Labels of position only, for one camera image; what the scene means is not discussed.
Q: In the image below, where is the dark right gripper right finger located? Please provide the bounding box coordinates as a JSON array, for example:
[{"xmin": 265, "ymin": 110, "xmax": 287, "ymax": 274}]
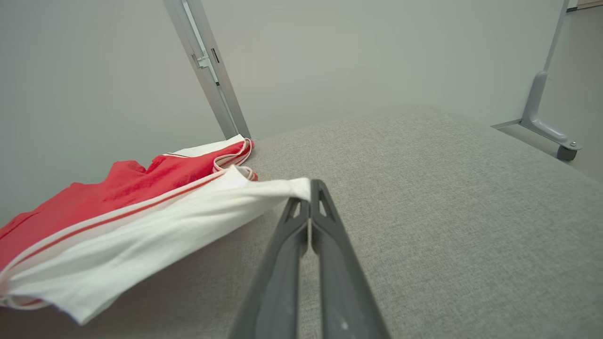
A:
[{"xmin": 309, "ymin": 179, "xmax": 391, "ymax": 339}]

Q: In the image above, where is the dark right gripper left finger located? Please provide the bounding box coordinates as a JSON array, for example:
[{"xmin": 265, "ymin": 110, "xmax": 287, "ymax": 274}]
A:
[{"xmin": 229, "ymin": 197, "xmax": 312, "ymax": 339}]

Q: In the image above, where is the red white striped shirt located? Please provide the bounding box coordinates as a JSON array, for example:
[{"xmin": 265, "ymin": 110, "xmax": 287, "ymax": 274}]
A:
[{"xmin": 0, "ymin": 134, "xmax": 312, "ymax": 326}]

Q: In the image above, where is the grey fabric sofa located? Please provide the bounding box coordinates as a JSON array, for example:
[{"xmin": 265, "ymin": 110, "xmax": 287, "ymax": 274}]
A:
[{"xmin": 0, "ymin": 104, "xmax": 603, "ymax": 339}]

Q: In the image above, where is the grey partition leg with caster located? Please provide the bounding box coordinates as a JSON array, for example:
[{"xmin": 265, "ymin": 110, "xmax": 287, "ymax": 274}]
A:
[{"xmin": 491, "ymin": 0, "xmax": 582, "ymax": 163}]

